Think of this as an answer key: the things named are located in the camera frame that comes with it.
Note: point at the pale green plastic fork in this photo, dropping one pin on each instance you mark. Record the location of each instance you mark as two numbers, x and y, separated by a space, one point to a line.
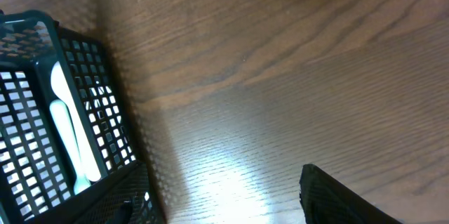
63 123

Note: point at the small white plastic spoon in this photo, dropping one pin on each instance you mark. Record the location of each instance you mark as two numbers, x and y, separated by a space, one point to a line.
60 87

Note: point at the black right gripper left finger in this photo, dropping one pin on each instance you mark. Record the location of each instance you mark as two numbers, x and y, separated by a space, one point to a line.
122 197

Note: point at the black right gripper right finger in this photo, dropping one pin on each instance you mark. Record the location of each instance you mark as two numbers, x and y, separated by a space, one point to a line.
325 200

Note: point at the black plastic basket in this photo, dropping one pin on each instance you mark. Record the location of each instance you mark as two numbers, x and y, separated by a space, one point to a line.
36 172

